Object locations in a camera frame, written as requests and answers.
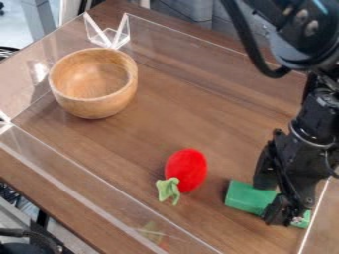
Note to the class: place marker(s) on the clear acrylic tray enclosure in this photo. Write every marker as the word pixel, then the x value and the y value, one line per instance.
pixel 88 170

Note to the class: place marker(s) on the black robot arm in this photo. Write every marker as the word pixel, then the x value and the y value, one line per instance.
pixel 304 44

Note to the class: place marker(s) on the green rectangular block stick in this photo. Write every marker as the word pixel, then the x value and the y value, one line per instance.
pixel 244 198

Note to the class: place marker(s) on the red plush strawberry toy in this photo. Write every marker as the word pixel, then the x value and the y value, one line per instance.
pixel 184 173

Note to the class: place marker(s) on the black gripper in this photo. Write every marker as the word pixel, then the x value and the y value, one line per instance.
pixel 294 162

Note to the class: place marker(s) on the brown wooden bowl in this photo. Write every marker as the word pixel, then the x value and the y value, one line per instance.
pixel 94 82

